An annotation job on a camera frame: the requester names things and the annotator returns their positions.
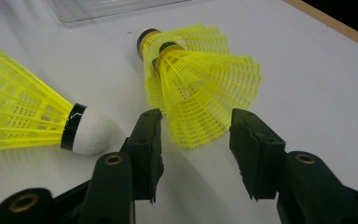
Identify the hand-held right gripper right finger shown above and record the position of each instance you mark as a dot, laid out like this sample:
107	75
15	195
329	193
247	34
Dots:
258	155

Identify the yellow plastic shuttlecock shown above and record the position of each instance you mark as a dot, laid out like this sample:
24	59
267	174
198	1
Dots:
199	34
18	109
199	93

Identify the clear plastic container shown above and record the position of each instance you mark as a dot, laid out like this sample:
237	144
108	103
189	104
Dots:
105	9

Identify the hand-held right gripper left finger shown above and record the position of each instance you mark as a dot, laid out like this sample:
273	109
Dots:
146	155

